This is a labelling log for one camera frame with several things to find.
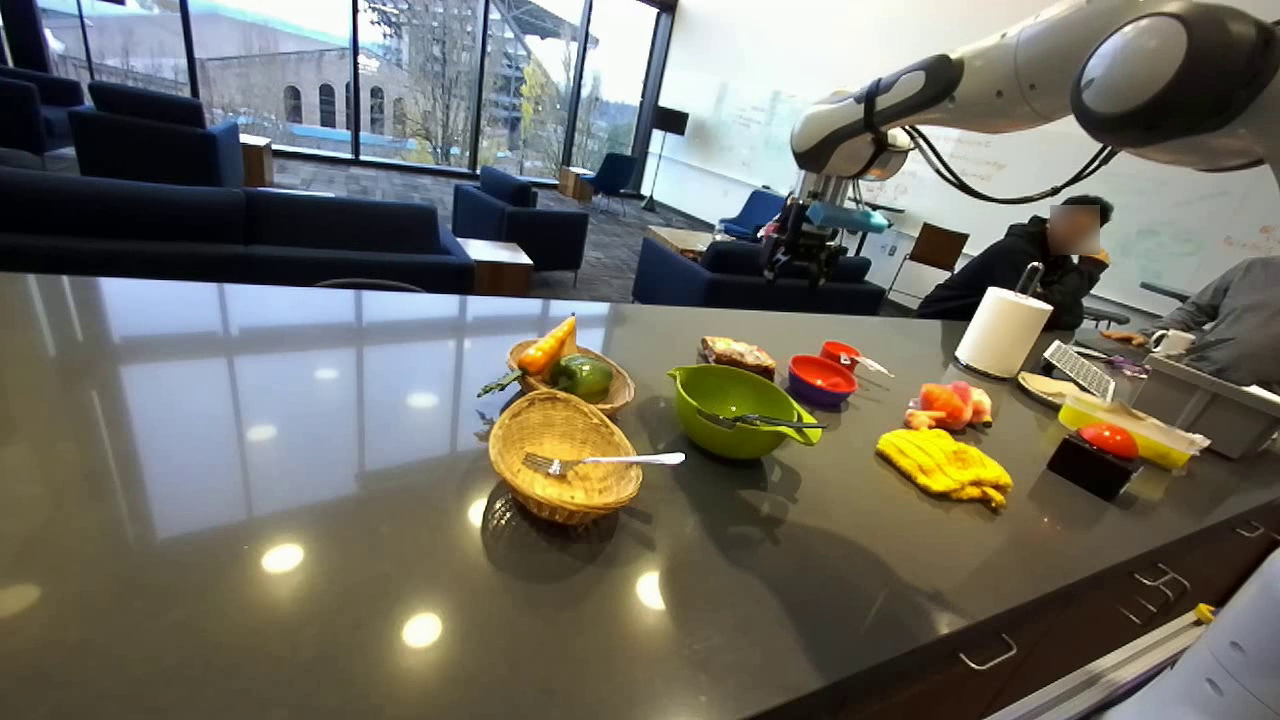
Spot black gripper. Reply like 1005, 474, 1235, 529
768, 179, 844, 289

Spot brown bread piece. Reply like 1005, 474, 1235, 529
696, 332, 778, 382

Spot red bowl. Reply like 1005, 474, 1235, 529
783, 354, 861, 412

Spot green plastic bowl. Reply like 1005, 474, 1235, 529
664, 359, 828, 466

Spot bright blue chair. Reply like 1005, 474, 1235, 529
717, 185, 791, 243

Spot dark blue low sofa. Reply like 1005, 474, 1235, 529
628, 232, 891, 321

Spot low wooden coffee table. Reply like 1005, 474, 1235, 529
642, 220, 737, 259

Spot wooden chair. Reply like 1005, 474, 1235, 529
885, 220, 975, 308

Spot green plastic utensil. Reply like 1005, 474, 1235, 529
717, 404, 828, 448

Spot black speaker on stand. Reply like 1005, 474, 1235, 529
642, 103, 696, 207

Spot pink orange plush toy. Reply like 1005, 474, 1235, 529
899, 382, 998, 435

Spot small dark blue chair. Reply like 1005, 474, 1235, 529
586, 147, 642, 201

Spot person in black jacket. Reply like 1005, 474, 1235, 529
917, 192, 1119, 332

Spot white paper towel roll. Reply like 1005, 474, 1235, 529
952, 283, 1054, 385

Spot small wicker basket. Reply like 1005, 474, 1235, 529
504, 335, 638, 415

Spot wooden box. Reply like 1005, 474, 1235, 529
556, 162, 600, 203
235, 128, 280, 190

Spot green toy fruit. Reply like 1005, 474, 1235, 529
552, 350, 616, 404

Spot yellow knitted cloth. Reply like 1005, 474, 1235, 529
873, 425, 1015, 518

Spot orange toy carrot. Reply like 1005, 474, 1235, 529
511, 312, 583, 385

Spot metal spoon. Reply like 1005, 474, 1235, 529
519, 444, 693, 484

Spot white plate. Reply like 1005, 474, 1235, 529
1015, 368, 1090, 407

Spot dark blue armchair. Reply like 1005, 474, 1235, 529
447, 163, 594, 276

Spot white top side table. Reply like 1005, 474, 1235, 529
454, 232, 541, 296

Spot large wicker basket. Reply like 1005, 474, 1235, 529
484, 385, 646, 529

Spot black block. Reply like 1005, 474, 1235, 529
1043, 435, 1138, 504

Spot red toy ball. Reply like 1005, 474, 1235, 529
1075, 419, 1142, 470

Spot yellow clear plastic container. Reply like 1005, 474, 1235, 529
1054, 393, 1217, 476

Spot grey plastic bin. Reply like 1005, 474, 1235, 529
1133, 354, 1280, 466

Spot person in grey shirt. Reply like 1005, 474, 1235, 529
1101, 251, 1280, 393

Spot white rod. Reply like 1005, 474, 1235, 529
989, 601, 1218, 720

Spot white paper sheets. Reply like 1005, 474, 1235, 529
1101, 553, 1280, 720

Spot long dark blue sofa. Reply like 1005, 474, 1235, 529
0, 162, 479, 296

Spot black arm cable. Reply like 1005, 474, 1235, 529
899, 121, 1128, 213

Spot wire rack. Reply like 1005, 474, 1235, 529
1039, 335, 1125, 404

